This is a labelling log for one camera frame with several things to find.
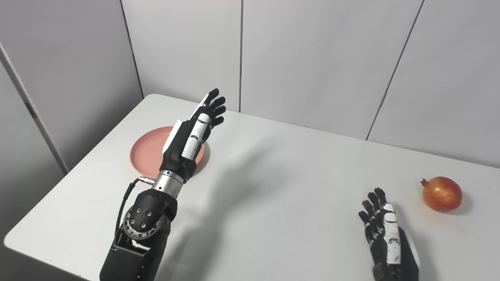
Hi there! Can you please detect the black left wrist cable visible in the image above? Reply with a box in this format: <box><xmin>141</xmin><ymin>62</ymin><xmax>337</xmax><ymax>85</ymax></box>
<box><xmin>115</xmin><ymin>176</ymin><xmax>155</xmax><ymax>239</ymax></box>

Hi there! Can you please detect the red yellow pomegranate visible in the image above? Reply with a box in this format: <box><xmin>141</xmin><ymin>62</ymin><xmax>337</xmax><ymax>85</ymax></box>
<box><xmin>420</xmin><ymin>176</ymin><xmax>463</xmax><ymax>212</ymax></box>

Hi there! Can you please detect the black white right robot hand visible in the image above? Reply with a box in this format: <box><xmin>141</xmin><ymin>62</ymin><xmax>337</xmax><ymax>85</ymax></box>
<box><xmin>358</xmin><ymin>188</ymin><xmax>421</xmax><ymax>281</ymax></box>

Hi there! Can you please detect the pink round plate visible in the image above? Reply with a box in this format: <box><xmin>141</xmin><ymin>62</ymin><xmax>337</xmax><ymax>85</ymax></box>
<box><xmin>130</xmin><ymin>126</ymin><xmax>206</xmax><ymax>179</ymax></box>

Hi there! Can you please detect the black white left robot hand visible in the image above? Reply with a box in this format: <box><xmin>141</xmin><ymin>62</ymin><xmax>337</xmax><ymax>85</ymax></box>
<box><xmin>161</xmin><ymin>88</ymin><xmax>227</xmax><ymax>183</ymax></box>

